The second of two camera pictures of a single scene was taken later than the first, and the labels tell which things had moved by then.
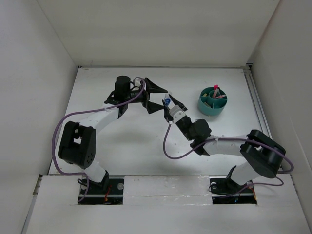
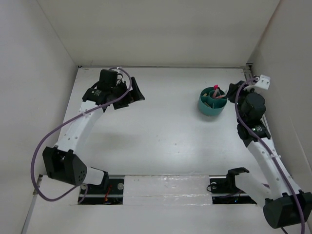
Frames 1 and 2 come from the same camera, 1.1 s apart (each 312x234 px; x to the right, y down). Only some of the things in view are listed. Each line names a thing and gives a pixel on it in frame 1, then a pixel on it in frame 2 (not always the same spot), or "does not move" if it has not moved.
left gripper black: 150,88 to 134,95
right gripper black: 182,106 to 233,88
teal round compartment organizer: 212,102 does not move
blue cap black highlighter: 221,92 does not move
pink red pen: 221,96 does not move
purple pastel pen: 215,93 does not move
